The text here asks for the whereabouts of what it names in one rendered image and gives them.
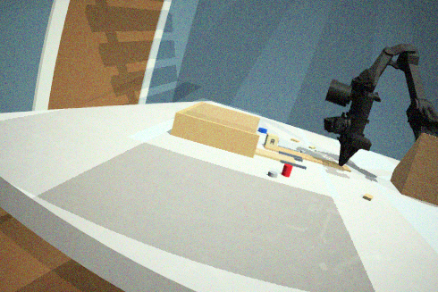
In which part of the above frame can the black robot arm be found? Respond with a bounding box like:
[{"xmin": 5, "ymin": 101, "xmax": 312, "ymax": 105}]
[{"xmin": 324, "ymin": 43, "xmax": 438, "ymax": 141}]

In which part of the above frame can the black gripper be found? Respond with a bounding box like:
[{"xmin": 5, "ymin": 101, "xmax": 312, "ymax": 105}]
[{"xmin": 334, "ymin": 110, "xmax": 372, "ymax": 166}]

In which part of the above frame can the red cylinder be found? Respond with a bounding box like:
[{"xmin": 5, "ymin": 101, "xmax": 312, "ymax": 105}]
[{"xmin": 281, "ymin": 163, "xmax": 293, "ymax": 177}]

